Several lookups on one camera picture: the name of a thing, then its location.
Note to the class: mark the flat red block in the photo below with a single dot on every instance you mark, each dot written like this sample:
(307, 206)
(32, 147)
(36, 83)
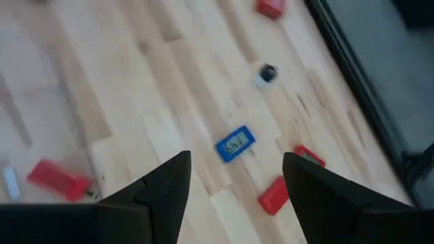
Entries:
(273, 197)

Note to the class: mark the black metal table frame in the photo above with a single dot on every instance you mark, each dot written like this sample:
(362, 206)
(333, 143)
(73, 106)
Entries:
(356, 81)

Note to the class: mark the blue digital timer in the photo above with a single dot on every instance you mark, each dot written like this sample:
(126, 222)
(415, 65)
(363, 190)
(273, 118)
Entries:
(235, 143)

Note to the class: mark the red charger block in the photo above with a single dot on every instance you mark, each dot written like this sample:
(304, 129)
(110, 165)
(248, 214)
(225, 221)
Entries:
(271, 7)
(59, 179)

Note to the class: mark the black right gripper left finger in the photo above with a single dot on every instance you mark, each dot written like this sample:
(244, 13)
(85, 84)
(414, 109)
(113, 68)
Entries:
(152, 203)

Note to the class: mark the red digital timer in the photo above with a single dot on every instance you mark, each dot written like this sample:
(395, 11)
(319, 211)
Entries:
(310, 155)

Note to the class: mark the large clear plastic bin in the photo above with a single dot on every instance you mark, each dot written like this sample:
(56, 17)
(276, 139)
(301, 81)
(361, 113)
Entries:
(12, 183)

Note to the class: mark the white and black charger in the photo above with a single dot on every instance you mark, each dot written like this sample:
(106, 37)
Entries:
(266, 75)

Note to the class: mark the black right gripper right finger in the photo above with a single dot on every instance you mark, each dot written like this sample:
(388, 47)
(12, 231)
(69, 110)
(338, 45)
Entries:
(332, 210)

